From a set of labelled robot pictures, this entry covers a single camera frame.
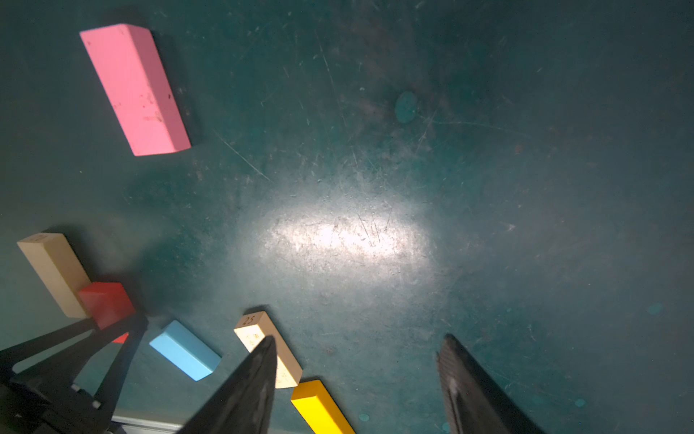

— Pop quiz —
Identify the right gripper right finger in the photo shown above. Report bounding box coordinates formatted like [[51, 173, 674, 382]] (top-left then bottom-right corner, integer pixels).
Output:
[[437, 334, 543, 434]]

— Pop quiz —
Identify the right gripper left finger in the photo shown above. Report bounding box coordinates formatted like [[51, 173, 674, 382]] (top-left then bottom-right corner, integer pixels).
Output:
[[179, 336, 278, 433]]

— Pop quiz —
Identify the natural wood block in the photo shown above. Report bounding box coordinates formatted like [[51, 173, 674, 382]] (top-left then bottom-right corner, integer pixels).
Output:
[[17, 233, 91, 319], [234, 311, 303, 389]]

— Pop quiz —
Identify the red block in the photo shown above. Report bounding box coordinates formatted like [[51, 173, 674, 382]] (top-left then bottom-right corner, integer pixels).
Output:
[[78, 282, 136, 330]]

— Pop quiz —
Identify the pink block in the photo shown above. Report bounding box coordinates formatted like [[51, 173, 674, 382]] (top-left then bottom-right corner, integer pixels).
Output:
[[80, 24, 192, 157]]

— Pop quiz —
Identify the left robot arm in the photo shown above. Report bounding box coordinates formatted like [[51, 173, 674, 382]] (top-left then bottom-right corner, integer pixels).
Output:
[[1, 313, 148, 433]]

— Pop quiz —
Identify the blue block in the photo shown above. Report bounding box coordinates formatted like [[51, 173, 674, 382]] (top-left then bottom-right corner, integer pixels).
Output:
[[149, 320, 222, 382]]

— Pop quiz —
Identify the yellow block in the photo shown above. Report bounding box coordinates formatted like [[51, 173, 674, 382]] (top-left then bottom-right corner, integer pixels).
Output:
[[291, 380, 355, 434]]

